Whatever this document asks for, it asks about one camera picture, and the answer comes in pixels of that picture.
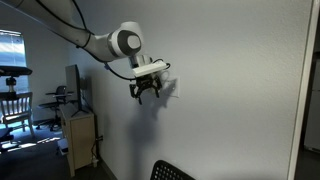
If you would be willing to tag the window with blinds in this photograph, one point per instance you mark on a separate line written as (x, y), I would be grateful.
(12, 56)

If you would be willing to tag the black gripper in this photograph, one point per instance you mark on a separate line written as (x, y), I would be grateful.
(146, 81)

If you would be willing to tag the white door frame trim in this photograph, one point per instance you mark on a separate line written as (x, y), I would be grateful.
(301, 93)

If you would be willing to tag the black flat monitor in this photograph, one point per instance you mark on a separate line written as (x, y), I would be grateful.
(72, 83)

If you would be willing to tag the black camera stand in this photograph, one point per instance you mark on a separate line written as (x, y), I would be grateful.
(13, 71)

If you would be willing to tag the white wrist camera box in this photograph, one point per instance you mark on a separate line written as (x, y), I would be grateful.
(148, 69)

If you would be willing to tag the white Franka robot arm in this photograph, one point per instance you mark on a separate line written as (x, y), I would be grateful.
(100, 43)

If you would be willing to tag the wooden slat chair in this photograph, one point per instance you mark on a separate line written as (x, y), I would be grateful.
(16, 110)

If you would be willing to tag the white box on floor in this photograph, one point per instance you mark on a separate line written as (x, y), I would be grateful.
(62, 146)

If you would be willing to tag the black perforated metal chair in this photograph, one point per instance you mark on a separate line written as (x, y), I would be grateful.
(166, 171)

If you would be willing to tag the light wooden cabinet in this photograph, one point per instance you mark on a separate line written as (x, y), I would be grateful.
(81, 140)

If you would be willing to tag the black office chair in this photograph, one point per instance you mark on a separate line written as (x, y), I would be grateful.
(60, 95)

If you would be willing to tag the white double switch wall plate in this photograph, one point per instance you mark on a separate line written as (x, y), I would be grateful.
(175, 87)

